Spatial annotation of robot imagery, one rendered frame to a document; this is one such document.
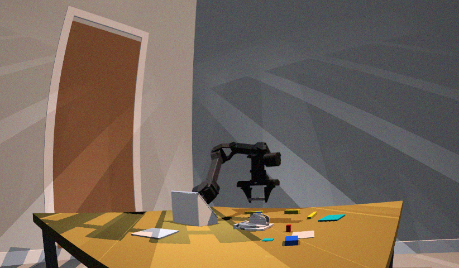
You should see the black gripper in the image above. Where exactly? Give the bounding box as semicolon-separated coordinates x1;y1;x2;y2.
237;167;280;203

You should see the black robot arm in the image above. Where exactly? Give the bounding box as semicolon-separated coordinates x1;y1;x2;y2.
192;142;281;204

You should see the teal flat rectangular plate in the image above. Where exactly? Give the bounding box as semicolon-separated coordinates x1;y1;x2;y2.
318;214;345;222

